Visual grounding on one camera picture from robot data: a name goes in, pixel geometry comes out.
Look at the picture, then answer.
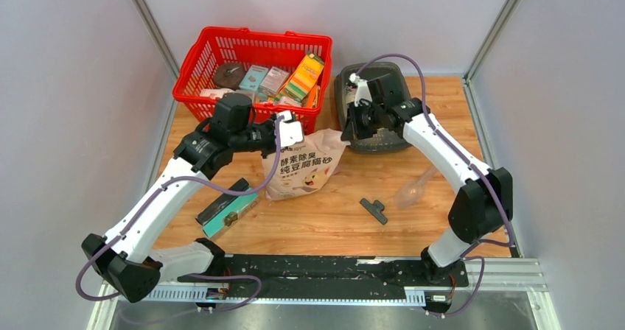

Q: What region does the yellow orange carton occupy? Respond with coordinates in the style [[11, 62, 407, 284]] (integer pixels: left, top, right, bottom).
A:
[[279, 52, 325, 102]]

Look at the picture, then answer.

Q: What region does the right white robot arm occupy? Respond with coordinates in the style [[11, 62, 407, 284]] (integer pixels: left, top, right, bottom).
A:
[[341, 74, 512, 285]]

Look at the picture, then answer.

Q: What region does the clear plastic scoop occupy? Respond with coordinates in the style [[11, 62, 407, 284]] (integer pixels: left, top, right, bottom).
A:
[[394, 165, 438, 209]]

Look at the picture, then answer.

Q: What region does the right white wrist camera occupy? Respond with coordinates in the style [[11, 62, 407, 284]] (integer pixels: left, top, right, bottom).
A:
[[349, 73, 372, 107]]

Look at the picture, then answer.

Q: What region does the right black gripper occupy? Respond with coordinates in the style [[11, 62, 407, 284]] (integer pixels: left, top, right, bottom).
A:
[[342, 100, 385, 141]]

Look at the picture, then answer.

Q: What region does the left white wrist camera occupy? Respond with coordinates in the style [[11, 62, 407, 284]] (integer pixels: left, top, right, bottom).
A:
[[275, 110, 304, 149]]

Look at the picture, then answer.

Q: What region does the pink cat litter bag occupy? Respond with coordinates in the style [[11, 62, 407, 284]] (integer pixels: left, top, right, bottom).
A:
[[262, 129, 349, 201]]

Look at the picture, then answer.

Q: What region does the dark grey litter box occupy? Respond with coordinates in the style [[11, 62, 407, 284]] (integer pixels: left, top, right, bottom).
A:
[[333, 61, 411, 154]]

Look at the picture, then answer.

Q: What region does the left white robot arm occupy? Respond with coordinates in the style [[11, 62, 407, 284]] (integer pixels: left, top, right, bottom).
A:
[[75, 92, 304, 303]]

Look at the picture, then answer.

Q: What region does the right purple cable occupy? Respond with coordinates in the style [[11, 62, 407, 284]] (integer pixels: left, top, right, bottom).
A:
[[355, 52, 516, 317]]

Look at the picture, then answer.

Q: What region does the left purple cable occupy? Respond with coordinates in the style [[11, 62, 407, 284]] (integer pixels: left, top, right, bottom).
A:
[[74, 115, 284, 313]]

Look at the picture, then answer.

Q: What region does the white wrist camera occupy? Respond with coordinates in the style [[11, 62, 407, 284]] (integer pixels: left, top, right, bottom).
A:
[[349, 73, 372, 107], [275, 110, 304, 149]]

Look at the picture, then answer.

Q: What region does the purple cable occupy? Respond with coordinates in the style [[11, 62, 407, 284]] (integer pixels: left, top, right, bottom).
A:
[[74, 115, 284, 313], [355, 52, 516, 317]]

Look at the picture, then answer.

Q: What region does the brown round object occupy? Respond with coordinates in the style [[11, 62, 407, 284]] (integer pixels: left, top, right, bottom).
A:
[[212, 63, 246, 90]]

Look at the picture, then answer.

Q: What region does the black bag clip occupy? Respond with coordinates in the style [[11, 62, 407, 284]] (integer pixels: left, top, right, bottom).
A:
[[360, 198, 388, 225]]

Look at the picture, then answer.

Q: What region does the red plastic shopping basket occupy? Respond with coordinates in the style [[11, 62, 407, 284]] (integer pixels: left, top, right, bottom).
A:
[[172, 27, 333, 134]]

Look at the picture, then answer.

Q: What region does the teal small box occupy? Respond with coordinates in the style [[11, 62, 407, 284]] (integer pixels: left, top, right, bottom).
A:
[[239, 65, 269, 91]]

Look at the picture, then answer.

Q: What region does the white pink packet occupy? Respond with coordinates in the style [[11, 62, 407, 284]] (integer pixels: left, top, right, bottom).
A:
[[200, 88, 235, 100]]

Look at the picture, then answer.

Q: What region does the teal and black box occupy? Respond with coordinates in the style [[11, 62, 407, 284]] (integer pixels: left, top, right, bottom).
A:
[[195, 193, 259, 239]]

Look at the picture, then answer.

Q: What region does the grey pink small box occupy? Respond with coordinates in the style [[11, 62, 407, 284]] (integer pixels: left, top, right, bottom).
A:
[[259, 66, 291, 97]]

